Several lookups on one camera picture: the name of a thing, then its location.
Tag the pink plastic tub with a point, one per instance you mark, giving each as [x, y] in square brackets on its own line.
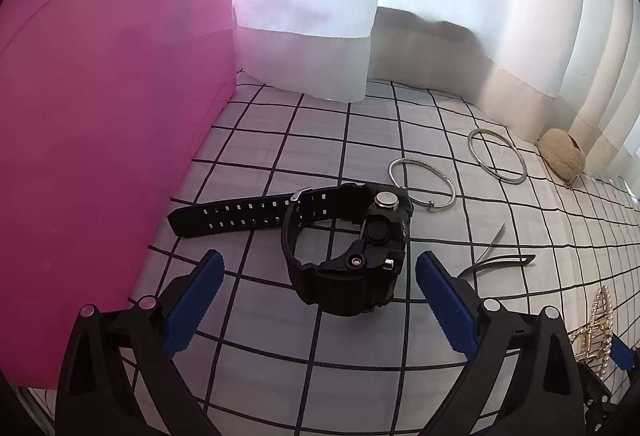
[100, 116]

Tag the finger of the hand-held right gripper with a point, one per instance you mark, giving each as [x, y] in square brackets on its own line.
[599, 391]
[622, 353]

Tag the black hair clip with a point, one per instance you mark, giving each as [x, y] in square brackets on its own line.
[520, 259]

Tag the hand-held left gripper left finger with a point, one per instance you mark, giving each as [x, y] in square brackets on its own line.
[192, 306]

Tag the large silver bangle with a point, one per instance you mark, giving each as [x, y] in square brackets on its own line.
[471, 144]

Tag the thin studded silver bangle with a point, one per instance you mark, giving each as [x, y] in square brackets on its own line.
[452, 191]

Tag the pearl hair clip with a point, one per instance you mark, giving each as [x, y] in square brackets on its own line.
[606, 356]

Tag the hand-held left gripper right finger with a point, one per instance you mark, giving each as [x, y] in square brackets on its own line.
[445, 306]

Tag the white hemmed curtain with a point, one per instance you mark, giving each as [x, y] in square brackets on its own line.
[300, 16]

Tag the black digital wristwatch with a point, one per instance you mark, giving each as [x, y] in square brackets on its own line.
[350, 286]

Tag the cream curtain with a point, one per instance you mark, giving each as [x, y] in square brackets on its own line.
[525, 16]

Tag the white checked tablecloth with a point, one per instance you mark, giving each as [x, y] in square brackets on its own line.
[280, 141]

